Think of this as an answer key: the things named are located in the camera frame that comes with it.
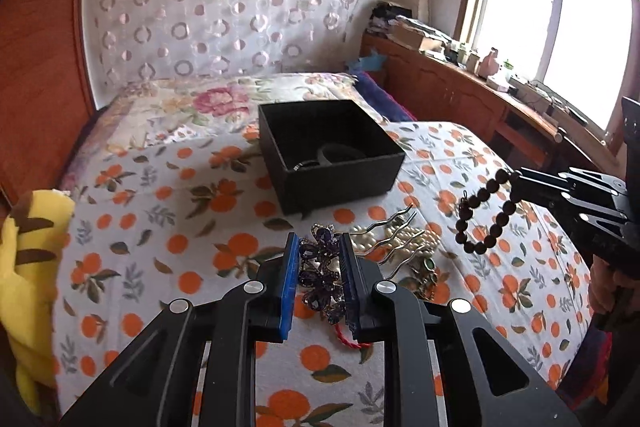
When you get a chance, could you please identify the red beaded cord bracelet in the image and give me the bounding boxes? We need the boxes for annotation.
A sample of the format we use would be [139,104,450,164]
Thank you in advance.
[330,323,374,351]

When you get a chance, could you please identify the person's right hand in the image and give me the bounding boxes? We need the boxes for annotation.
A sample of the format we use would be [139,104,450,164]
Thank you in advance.
[589,257,622,324]

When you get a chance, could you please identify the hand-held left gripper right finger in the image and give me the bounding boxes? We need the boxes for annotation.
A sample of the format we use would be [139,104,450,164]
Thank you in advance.
[336,232,583,427]

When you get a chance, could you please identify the purple rhinestone hair clip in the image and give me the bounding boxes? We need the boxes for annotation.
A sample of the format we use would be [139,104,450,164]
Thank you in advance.
[298,223,347,326]

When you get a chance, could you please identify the dark wooden bead bracelet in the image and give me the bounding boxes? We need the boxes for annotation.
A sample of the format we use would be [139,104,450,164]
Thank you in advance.
[454,168,524,256]

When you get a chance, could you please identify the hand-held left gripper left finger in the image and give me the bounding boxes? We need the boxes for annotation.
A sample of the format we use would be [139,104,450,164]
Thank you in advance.
[59,233,301,427]

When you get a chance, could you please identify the navy blue blanket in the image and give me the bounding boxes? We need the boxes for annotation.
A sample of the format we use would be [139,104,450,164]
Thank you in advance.
[352,71,417,124]

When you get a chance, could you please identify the yellow striped plush toy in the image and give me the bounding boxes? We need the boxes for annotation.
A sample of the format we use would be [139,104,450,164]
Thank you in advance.
[0,189,77,414]

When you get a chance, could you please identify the blue tissue bag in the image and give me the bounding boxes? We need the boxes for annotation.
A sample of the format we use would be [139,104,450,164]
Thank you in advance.
[349,49,389,74]

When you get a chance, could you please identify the pile of dark clothes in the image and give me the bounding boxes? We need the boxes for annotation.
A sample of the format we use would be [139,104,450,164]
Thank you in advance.
[369,1,417,34]

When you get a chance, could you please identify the orange fruit print sheet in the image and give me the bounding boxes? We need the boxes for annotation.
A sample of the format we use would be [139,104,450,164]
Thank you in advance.
[52,121,597,427]

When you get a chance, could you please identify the pearl hair comb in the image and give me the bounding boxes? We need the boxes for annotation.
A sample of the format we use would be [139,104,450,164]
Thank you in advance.
[350,204,442,279]

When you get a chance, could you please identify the window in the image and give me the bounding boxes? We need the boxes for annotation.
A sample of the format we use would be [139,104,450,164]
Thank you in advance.
[459,0,640,134]

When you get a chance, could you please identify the cardboard box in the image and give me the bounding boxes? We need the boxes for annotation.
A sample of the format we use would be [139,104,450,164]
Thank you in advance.
[390,24,447,54]

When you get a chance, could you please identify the wooden slatted wardrobe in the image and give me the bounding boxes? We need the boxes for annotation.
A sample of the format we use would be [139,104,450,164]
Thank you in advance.
[0,0,102,208]

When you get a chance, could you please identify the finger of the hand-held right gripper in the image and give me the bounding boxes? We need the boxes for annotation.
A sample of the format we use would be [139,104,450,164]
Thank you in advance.
[512,187,628,238]
[509,167,628,208]

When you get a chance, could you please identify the black jewelry box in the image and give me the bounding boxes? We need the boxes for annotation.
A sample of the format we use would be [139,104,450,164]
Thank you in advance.
[257,99,406,217]

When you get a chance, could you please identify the black bangle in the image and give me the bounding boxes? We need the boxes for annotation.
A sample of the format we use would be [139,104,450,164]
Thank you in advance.
[316,144,364,168]

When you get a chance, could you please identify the floral blanket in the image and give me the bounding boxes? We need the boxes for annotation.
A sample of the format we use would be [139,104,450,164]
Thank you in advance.
[60,71,392,188]

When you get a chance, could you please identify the pink figurine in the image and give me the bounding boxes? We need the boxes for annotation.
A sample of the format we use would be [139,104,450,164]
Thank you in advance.
[479,48,502,78]

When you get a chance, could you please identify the wooden cabinet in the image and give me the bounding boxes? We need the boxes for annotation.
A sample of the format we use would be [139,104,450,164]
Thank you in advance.
[360,32,626,174]

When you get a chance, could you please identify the green gem earrings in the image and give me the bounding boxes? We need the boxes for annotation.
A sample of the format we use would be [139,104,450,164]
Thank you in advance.
[409,257,442,301]

